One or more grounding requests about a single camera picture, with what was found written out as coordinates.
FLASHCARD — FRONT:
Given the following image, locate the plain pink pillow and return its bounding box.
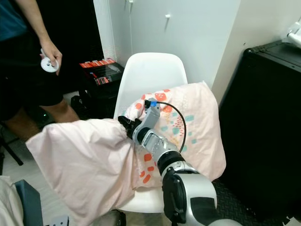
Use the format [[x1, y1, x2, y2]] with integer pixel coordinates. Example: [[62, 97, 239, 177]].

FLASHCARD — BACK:
[[26, 118, 144, 226]]

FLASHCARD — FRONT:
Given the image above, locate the white round controller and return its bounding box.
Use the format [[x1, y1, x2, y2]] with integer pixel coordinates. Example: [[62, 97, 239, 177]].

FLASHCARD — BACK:
[[41, 48, 59, 73]]

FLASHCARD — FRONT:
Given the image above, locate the white plastic chair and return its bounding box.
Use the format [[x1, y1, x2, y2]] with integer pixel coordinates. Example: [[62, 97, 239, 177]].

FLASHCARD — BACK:
[[113, 52, 189, 215]]

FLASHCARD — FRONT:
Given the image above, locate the pink pillow with orange pattern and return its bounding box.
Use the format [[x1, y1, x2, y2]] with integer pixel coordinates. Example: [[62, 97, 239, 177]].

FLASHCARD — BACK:
[[125, 81, 227, 189]]

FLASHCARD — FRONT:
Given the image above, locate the person's left hand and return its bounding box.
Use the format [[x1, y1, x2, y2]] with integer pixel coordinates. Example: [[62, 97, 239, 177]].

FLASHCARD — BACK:
[[40, 39, 63, 75]]

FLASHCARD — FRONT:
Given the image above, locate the red and black box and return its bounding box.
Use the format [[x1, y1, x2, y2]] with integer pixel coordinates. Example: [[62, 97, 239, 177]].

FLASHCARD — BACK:
[[79, 58, 125, 86]]

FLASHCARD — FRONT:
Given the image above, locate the white wardrobe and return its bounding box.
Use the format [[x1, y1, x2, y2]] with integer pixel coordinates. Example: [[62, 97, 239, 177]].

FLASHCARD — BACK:
[[106, 0, 240, 88]]

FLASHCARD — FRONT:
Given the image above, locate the person in black shorts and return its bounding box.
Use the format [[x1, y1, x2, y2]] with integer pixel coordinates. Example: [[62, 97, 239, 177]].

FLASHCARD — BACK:
[[0, 0, 80, 142]]

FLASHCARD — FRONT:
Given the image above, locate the black metal stand leg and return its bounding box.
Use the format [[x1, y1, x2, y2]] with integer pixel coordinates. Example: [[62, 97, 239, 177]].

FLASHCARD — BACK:
[[0, 139, 24, 166]]

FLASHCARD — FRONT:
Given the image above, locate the black cabinet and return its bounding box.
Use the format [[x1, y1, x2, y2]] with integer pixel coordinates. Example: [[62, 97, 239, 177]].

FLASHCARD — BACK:
[[219, 40, 301, 222]]

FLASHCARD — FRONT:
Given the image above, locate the black rubber floor mat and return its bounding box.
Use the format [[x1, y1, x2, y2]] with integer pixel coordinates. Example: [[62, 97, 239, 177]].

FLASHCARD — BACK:
[[212, 178, 292, 226]]

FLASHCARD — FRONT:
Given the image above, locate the white bed sheet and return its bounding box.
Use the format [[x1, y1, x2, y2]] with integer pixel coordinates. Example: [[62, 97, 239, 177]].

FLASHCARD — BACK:
[[0, 175, 25, 226]]

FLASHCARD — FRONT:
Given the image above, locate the white plastic object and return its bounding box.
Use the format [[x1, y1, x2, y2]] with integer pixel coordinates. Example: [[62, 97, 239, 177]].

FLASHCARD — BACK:
[[286, 19, 301, 48]]

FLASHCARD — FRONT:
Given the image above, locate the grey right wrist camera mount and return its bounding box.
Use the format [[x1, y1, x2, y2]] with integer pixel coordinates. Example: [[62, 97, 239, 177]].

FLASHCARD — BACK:
[[141, 98, 163, 135]]

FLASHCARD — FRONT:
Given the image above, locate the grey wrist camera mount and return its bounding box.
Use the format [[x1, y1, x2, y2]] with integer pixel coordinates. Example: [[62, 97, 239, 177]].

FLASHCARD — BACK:
[[141, 98, 163, 135], [46, 214, 70, 226]]

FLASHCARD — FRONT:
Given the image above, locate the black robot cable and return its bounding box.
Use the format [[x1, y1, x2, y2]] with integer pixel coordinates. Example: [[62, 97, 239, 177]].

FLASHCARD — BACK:
[[158, 100, 188, 152]]

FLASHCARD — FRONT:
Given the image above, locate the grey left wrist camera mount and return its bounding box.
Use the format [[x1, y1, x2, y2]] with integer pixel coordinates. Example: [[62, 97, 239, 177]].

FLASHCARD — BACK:
[[46, 214, 70, 226]]

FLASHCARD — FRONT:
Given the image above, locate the blue bed frame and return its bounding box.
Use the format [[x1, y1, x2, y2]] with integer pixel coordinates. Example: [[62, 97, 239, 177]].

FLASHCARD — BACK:
[[13, 179, 44, 226]]

